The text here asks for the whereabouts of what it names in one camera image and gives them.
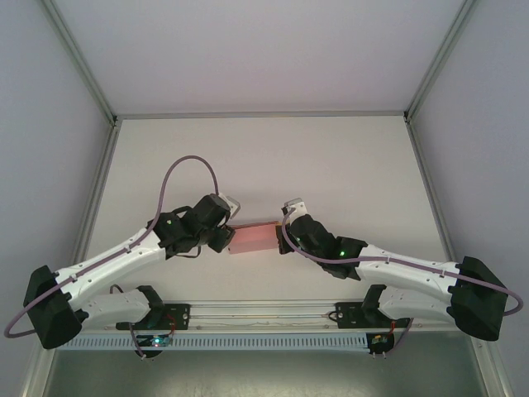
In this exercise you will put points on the aluminium frame leg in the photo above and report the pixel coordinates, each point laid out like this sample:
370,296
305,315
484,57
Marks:
37,372
492,368

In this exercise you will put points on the aluminium frame crossbar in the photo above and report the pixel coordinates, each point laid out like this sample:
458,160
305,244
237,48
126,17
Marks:
264,114

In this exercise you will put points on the aluminium table side rail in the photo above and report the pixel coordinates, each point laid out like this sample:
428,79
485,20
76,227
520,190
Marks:
101,182
430,182

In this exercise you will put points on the circuit board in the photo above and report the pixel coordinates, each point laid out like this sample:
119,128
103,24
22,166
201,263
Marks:
159,341
378,341

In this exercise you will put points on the grey metal panel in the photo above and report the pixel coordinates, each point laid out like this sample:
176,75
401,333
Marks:
264,376

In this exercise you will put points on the left circuit board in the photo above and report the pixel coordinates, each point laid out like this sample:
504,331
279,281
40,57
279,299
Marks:
159,341

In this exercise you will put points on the aluminium frame post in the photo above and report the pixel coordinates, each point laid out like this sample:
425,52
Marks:
78,58
440,58

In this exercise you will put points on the pink cloth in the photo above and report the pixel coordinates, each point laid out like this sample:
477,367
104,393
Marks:
252,237

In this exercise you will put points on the aluminium mounting rail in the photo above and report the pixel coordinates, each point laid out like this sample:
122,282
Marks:
264,310

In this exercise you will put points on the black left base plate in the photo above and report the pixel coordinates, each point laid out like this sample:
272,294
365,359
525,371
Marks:
179,316

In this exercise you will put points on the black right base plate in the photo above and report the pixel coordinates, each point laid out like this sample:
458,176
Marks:
349,316

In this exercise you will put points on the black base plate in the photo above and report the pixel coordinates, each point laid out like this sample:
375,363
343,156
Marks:
179,316
349,316

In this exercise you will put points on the right circuit board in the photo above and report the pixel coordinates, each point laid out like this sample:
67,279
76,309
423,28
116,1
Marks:
378,341

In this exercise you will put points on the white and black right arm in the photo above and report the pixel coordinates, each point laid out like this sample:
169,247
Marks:
405,269

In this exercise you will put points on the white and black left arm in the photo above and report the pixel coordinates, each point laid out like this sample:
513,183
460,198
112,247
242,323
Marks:
120,258

